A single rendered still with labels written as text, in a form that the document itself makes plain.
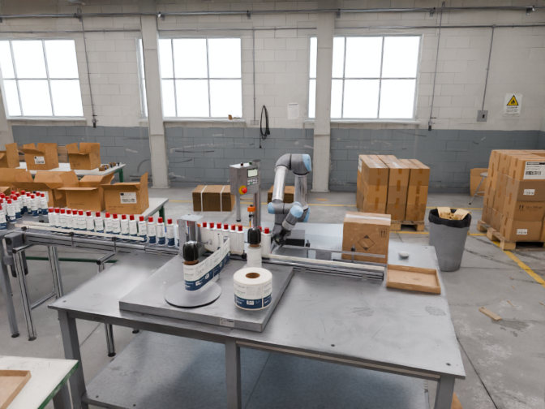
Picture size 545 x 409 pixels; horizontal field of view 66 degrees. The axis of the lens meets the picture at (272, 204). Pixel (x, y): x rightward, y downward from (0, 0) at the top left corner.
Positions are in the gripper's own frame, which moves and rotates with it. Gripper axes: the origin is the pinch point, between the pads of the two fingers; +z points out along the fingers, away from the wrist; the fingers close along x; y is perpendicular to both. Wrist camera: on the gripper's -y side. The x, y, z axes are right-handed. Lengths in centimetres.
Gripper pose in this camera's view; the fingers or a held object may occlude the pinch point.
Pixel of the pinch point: (272, 249)
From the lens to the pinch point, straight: 277.0
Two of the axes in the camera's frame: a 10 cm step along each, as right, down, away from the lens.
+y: -2.7, 2.6, -9.3
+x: 8.3, 5.4, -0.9
